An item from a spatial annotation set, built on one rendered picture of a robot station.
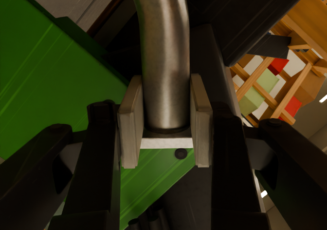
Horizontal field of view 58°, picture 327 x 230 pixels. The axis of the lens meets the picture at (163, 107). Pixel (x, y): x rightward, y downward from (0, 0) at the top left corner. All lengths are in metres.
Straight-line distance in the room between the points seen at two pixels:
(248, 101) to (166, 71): 3.35
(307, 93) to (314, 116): 5.49
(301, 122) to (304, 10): 8.73
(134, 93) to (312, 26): 0.86
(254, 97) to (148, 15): 3.40
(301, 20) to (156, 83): 0.84
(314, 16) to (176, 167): 0.82
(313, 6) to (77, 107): 0.85
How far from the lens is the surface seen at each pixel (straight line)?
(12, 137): 0.26
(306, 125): 9.71
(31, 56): 0.23
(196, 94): 0.15
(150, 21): 0.17
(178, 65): 0.17
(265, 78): 3.82
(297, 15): 0.99
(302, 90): 4.22
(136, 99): 0.15
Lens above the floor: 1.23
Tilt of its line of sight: 2 degrees down
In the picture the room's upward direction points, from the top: 135 degrees clockwise
